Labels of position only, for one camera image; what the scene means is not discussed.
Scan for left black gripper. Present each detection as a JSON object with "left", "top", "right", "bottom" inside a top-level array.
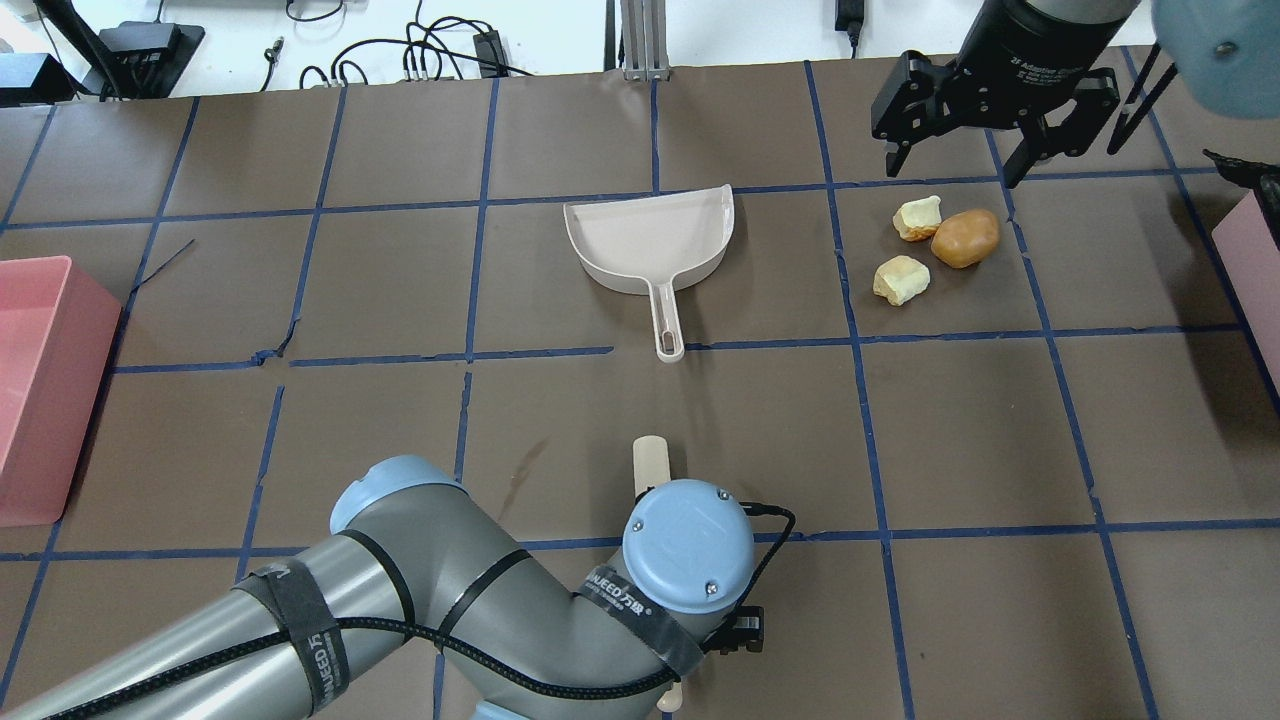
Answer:
[{"left": 701, "top": 605, "right": 765, "bottom": 655}]

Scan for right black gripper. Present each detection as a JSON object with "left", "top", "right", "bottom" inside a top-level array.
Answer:
[{"left": 870, "top": 20, "right": 1120, "bottom": 190}]

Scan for black monitor stand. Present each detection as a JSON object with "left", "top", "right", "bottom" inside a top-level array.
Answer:
[{"left": 33, "top": 1, "right": 206, "bottom": 100}]

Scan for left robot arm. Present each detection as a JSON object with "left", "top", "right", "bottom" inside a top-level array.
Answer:
[{"left": 6, "top": 456, "right": 772, "bottom": 719}]

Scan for aluminium frame post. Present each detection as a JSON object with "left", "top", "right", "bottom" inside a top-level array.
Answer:
[{"left": 620, "top": 0, "right": 671, "bottom": 82}]

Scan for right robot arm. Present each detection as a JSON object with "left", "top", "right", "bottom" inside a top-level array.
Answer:
[{"left": 870, "top": 1, "right": 1279, "bottom": 188}]

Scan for pale yellow bread chunk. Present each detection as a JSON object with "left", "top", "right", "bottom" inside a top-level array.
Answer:
[{"left": 872, "top": 255, "right": 931, "bottom": 307}]

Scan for black power adapter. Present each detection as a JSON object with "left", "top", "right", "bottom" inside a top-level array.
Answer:
[{"left": 835, "top": 0, "right": 867, "bottom": 53}]

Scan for bin with black bag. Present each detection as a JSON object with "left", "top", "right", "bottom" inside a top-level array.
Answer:
[{"left": 1202, "top": 149, "right": 1279, "bottom": 388}]

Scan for pale yellow bread piece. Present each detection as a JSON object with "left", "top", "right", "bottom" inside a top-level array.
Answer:
[{"left": 891, "top": 195, "right": 943, "bottom": 242}]

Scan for pink plastic bin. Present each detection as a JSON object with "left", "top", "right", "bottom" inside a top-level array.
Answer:
[{"left": 1, "top": 256, "right": 122, "bottom": 528}]

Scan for beige plastic dustpan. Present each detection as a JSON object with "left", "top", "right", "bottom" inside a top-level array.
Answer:
[{"left": 563, "top": 184, "right": 735, "bottom": 363}]

